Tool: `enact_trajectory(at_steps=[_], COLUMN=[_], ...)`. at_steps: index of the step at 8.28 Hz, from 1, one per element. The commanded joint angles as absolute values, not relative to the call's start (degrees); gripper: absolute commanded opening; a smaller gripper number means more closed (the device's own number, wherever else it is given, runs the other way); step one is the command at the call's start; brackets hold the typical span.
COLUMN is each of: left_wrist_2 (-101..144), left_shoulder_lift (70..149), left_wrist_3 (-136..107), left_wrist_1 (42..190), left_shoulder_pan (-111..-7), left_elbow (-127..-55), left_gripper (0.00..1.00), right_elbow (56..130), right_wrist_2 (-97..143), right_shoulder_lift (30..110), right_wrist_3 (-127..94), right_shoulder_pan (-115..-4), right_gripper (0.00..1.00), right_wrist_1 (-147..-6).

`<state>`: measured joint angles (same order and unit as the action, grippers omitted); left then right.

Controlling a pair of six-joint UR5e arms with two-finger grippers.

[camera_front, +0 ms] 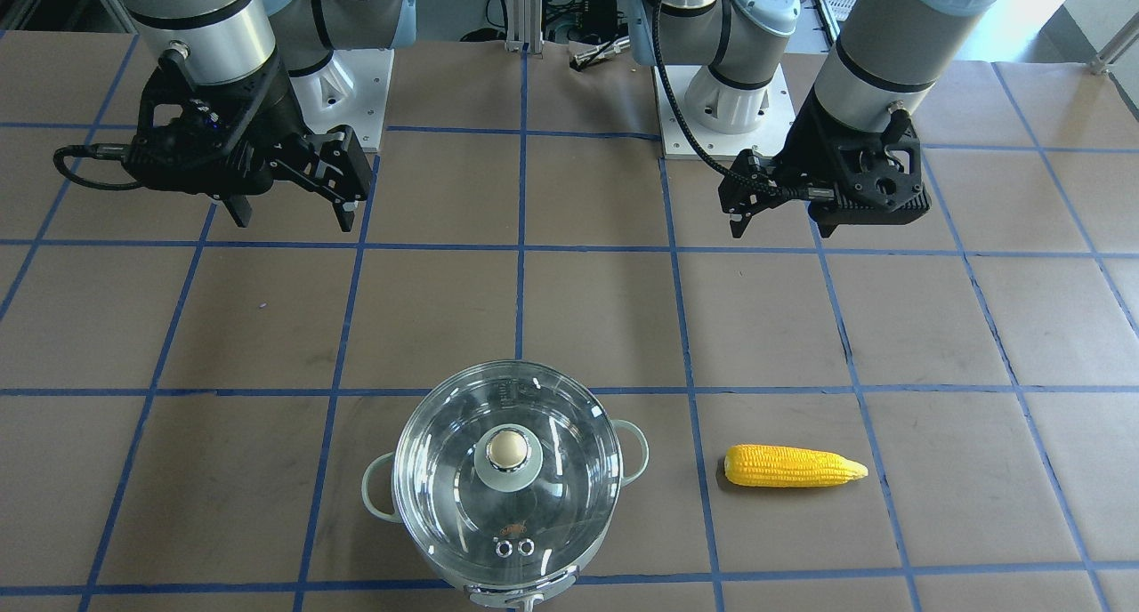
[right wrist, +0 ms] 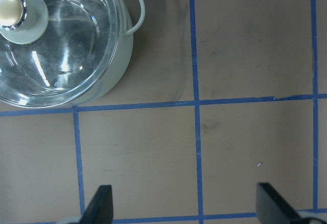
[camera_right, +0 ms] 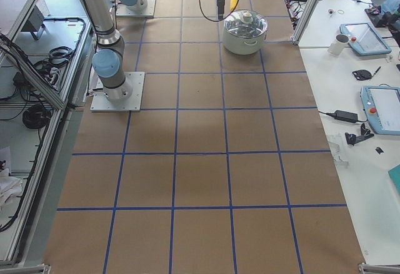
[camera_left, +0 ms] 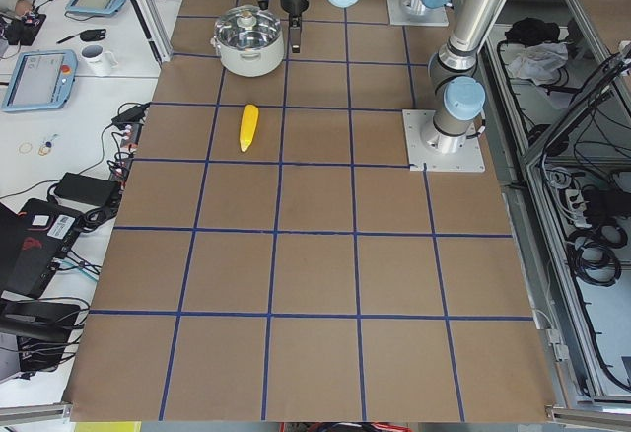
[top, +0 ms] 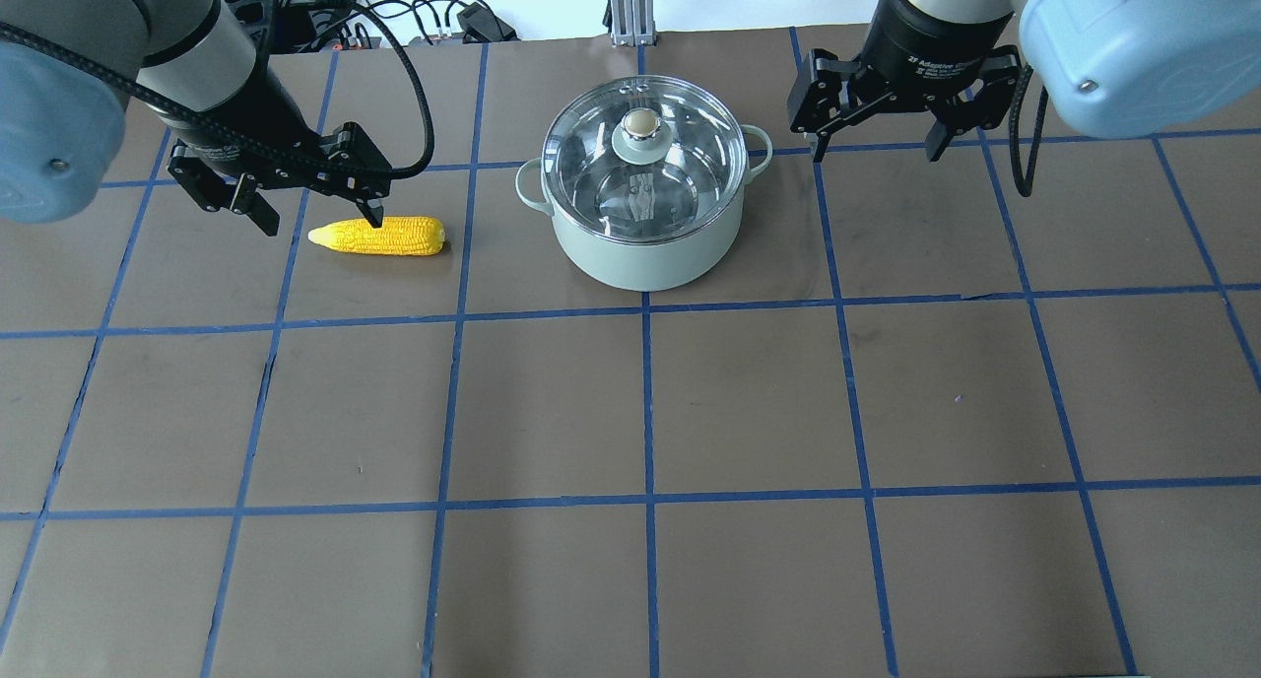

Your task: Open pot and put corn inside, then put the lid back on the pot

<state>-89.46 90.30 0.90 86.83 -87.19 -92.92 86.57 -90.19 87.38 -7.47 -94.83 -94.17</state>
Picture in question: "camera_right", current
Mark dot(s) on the yellow corn cob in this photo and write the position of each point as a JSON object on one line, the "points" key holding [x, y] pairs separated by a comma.
{"points": [[232, 5]]}

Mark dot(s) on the glass pot lid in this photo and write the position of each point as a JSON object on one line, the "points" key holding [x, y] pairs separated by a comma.
{"points": [[246, 24]]}

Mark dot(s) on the white steel cooking pot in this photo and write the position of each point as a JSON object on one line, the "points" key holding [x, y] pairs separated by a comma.
{"points": [[242, 46]]}

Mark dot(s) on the white mug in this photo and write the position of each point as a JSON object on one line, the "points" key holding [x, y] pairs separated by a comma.
{"points": [[339, 43]]}

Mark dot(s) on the upper blue teach pendant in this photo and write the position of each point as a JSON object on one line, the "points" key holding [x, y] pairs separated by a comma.
{"points": [[364, 39]]}

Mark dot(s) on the blue teach pendant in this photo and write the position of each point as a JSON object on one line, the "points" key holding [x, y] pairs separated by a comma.
{"points": [[364, 39], [381, 105]]}

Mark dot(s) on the black round small object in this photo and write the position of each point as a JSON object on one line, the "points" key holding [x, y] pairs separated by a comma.
{"points": [[362, 75]]}

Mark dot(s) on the black power adapter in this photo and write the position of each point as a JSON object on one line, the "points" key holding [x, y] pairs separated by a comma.
{"points": [[346, 116]]}

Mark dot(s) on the grey box on stand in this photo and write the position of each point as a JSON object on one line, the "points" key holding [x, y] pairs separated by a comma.
{"points": [[35, 24]]}

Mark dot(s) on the clear acrylic piece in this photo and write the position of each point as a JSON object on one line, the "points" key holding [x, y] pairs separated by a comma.
{"points": [[338, 151]]}

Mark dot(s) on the lower blue teach pendant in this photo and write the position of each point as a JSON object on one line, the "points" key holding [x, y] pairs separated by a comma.
{"points": [[381, 105]]}

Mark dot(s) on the teal notebook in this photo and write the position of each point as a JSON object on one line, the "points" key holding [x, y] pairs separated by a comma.
{"points": [[394, 175]]}

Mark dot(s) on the aluminium frame post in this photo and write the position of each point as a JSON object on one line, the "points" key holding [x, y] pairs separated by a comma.
{"points": [[304, 21]]}

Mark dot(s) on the black bracket part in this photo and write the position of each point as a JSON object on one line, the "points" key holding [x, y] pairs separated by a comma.
{"points": [[365, 134]]}

